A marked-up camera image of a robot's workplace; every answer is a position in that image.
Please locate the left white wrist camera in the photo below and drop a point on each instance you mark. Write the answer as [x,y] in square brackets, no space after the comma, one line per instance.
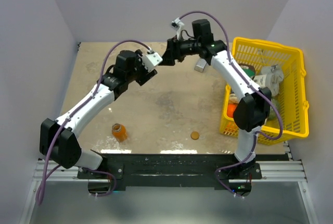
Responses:
[150,61]

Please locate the orange juice bottle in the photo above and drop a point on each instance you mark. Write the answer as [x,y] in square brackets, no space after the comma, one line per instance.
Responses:
[119,132]

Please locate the small labelled bottle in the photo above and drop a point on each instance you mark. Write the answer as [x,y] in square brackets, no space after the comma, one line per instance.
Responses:
[233,99]

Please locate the yellow plastic basket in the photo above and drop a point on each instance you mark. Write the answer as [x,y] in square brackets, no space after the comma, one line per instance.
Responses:
[292,97]

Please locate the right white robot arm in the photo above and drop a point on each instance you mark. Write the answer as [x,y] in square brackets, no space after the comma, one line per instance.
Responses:
[254,102]

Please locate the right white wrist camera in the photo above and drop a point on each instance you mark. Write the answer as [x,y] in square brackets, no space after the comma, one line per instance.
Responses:
[177,25]

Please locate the silver rectangular box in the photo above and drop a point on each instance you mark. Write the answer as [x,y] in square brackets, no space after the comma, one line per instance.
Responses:
[200,65]

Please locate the orange ball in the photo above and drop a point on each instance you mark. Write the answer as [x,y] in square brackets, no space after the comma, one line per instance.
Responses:
[231,109]

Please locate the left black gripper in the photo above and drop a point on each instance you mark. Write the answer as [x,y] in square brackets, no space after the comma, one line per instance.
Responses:
[145,74]

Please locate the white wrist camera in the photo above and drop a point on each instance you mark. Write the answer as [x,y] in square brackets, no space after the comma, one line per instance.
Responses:
[150,61]
[177,25]

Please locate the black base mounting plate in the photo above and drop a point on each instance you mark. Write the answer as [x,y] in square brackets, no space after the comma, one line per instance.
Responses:
[171,170]

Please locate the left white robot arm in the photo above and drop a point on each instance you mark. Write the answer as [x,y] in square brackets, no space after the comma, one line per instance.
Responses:
[59,137]

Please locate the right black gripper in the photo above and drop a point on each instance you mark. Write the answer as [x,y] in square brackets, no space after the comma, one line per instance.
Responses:
[174,52]

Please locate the brown bottle cap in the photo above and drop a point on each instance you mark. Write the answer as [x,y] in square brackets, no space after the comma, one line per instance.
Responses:
[195,135]

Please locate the aluminium rail frame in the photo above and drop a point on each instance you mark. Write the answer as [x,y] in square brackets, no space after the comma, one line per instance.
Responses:
[280,196]

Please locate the white labelled jar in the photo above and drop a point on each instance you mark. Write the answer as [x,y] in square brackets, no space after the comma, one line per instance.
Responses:
[268,80]

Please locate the green round sponge ball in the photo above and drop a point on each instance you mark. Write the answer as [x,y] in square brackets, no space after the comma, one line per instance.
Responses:
[273,114]

